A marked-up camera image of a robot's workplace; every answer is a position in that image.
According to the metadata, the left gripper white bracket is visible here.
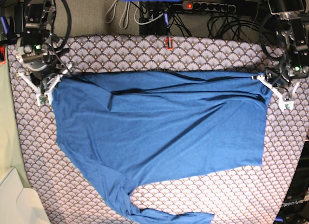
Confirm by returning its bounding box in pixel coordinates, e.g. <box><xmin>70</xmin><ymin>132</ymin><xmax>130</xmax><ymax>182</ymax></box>
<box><xmin>251</xmin><ymin>74</ymin><xmax>300</xmax><ymax>111</ymax></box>

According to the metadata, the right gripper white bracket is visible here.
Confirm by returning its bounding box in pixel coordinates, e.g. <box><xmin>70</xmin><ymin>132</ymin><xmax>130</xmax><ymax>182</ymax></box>
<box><xmin>18</xmin><ymin>63</ymin><xmax>74</xmax><ymax>106</ymax></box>

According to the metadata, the blue long-sleeve T-shirt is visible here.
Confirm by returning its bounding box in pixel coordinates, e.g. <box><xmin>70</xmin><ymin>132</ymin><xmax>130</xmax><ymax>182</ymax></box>
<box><xmin>52</xmin><ymin>71</ymin><xmax>272</xmax><ymax>224</ymax></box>

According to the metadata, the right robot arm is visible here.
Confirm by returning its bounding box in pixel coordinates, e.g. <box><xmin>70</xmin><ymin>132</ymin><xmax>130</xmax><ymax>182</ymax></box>
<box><xmin>16</xmin><ymin>0</ymin><xmax>72</xmax><ymax>106</ymax></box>

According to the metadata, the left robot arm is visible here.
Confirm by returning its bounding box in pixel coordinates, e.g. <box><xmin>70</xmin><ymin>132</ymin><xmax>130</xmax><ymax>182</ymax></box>
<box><xmin>252</xmin><ymin>0</ymin><xmax>309</xmax><ymax>111</ymax></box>

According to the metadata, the red clamp left edge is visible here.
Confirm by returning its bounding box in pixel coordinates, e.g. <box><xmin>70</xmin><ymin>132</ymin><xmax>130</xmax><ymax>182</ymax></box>
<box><xmin>0</xmin><ymin>46</ymin><xmax>6</xmax><ymax>65</ymax></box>

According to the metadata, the patterned fan-motif tablecloth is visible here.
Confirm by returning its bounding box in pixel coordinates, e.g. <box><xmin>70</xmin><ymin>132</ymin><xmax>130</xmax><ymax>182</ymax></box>
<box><xmin>7</xmin><ymin>35</ymin><xmax>309</xmax><ymax>224</ymax></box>

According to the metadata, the black OpenArm case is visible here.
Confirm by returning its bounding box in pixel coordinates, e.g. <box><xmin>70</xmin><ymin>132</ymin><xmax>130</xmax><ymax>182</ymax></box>
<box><xmin>274</xmin><ymin>141</ymin><xmax>309</xmax><ymax>224</ymax></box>

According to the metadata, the white plastic bin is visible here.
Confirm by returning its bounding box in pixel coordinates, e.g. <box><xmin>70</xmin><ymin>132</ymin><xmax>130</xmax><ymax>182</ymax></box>
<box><xmin>0</xmin><ymin>166</ymin><xmax>51</xmax><ymax>224</ymax></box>

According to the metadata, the red black table clamp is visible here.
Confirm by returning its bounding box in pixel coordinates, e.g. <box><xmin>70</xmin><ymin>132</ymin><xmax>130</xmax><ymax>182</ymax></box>
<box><xmin>165</xmin><ymin>36</ymin><xmax>173</xmax><ymax>50</ymax></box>

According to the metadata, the grey looped cable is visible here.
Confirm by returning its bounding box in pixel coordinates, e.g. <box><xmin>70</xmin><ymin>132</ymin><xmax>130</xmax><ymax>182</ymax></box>
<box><xmin>105</xmin><ymin>0</ymin><xmax>132</xmax><ymax>29</ymax></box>

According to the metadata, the black power strip red switch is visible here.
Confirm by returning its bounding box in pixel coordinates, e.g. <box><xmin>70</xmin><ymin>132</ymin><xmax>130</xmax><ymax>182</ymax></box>
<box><xmin>182</xmin><ymin>1</ymin><xmax>237</xmax><ymax>14</ymax></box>

